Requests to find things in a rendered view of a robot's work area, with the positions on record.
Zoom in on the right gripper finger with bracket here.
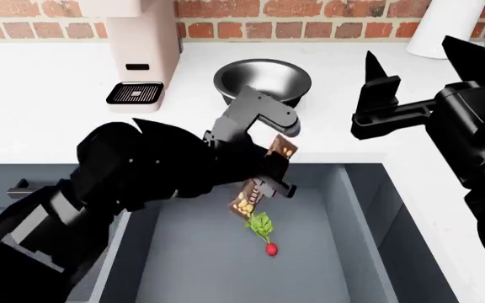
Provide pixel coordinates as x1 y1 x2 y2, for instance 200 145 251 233
350 49 438 141

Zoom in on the beige coffee machine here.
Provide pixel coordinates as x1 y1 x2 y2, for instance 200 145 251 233
104 0 185 114

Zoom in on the dark metal bowl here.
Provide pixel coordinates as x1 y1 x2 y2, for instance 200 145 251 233
213 58 312 109

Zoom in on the open grey drawer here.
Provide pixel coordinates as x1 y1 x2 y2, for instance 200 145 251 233
93 162 452 303

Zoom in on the black drip tray grille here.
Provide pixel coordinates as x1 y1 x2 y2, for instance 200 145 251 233
105 81 166 105

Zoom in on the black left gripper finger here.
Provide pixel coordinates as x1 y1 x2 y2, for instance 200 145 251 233
255 151 299 199

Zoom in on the pointed right gripper finger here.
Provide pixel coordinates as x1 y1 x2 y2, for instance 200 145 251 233
441 34 485 85

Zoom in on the red radish with leaves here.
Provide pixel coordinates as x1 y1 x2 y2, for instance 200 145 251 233
242 211 280 258

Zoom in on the dark cabinet drawer handle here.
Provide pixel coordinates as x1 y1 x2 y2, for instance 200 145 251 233
6 178 44 199

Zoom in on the white cylindrical container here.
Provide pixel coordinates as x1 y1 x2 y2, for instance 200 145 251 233
406 0 485 61

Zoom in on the brown chocolate bar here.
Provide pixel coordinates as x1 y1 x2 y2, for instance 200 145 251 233
228 133 301 221

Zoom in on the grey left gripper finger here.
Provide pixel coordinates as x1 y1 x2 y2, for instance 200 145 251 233
224 83 303 139

